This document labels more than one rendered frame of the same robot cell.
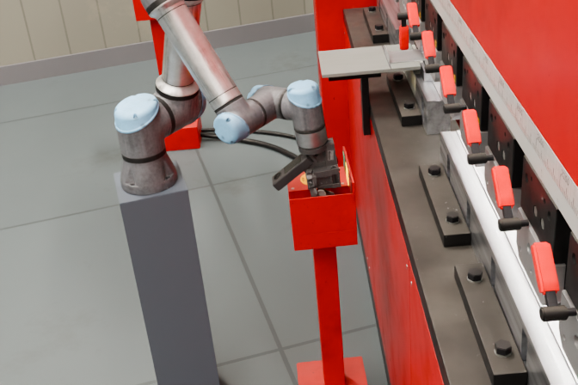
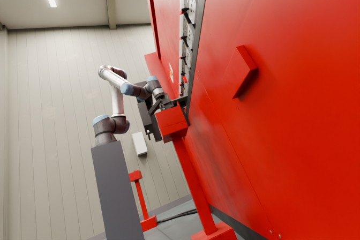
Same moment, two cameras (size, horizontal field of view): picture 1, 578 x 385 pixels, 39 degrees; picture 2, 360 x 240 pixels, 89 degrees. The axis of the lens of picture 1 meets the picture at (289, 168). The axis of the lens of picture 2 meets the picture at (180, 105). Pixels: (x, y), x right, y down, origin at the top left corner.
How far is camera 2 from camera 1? 159 cm
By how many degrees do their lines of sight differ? 51
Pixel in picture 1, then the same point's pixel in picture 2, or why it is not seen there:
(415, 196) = not seen: hidden behind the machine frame
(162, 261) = (111, 176)
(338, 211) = (175, 114)
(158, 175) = (108, 137)
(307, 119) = (154, 83)
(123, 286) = not seen: outside the picture
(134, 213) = (97, 152)
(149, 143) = (104, 125)
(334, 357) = (203, 208)
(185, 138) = (150, 223)
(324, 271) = (181, 154)
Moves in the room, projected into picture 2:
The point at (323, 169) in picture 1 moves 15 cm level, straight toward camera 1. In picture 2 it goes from (165, 101) to (163, 90)
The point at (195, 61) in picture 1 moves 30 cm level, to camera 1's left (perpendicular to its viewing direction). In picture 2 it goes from (113, 77) to (68, 90)
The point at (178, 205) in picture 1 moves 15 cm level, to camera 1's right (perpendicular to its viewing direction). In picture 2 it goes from (116, 147) to (139, 139)
